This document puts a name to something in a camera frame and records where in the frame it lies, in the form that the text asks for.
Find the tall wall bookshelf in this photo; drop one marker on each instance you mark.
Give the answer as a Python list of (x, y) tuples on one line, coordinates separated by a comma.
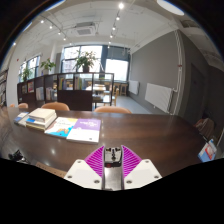
[(2, 88)]

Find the large white radiator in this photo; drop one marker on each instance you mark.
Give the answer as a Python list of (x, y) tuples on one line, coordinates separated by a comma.
[(159, 96)]

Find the dark wooden shelf unit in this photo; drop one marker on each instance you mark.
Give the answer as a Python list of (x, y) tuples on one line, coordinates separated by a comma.
[(75, 100)]

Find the dark brown chair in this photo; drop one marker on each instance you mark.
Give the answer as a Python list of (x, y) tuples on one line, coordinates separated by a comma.
[(205, 127)]

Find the small white radiator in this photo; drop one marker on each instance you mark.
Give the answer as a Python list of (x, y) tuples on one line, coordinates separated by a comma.
[(134, 87)]

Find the round ceiling lamps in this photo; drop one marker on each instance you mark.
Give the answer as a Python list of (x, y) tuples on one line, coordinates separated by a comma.
[(170, 7)]

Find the purple and white book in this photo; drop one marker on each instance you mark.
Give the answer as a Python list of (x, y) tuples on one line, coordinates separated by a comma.
[(85, 130)]

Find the grey door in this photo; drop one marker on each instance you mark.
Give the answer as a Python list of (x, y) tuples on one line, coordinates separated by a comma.
[(196, 93)]

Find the large potted plant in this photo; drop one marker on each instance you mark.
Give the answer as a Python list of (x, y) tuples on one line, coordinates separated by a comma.
[(85, 60)]

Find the white and blue book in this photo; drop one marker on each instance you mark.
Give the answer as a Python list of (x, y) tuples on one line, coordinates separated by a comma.
[(61, 127)]

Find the ceiling air conditioner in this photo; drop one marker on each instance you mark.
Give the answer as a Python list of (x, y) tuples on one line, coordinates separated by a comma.
[(84, 30)]

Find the medium potted plant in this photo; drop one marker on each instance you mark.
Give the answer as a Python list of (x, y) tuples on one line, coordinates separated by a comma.
[(48, 65)]

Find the ceiling spot lights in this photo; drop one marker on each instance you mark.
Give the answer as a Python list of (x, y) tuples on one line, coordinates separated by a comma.
[(121, 5)]

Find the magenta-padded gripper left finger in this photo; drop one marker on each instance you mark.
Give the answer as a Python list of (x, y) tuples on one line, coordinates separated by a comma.
[(81, 173)]

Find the blue and red box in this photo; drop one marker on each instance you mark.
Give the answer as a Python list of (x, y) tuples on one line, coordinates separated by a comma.
[(208, 151)]

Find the small potted plant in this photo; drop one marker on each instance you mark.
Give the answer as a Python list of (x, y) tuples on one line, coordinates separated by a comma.
[(25, 73)]

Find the orange wooden chair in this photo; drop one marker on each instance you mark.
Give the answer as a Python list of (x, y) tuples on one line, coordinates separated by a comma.
[(22, 105), (55, 106), (112, 109), (12, 105)]

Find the blue-cover book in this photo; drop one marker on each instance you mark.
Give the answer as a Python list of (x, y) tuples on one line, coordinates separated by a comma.
[(20, 117)]

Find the stack of books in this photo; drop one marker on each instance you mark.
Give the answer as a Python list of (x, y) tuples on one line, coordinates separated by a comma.
[(41, 116)]

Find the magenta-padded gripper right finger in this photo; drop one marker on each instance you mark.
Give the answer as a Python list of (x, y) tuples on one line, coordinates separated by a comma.
[(143, 173)]

